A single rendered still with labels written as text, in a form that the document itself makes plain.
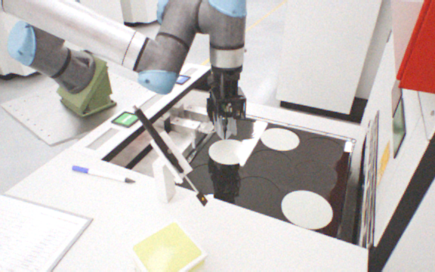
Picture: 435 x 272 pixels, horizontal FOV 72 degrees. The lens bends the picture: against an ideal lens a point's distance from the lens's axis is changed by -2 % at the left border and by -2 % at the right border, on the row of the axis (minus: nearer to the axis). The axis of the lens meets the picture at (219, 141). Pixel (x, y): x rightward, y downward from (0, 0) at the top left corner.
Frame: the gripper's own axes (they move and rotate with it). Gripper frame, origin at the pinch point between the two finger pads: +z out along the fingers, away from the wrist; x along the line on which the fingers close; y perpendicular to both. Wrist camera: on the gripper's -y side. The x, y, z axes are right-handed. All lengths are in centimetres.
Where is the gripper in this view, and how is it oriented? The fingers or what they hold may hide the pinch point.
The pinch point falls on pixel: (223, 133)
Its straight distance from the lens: 79.8
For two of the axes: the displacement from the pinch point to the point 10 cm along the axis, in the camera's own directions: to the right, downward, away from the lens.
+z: 0.0, 8.1, 5.9
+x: 9.8, -1.1, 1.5
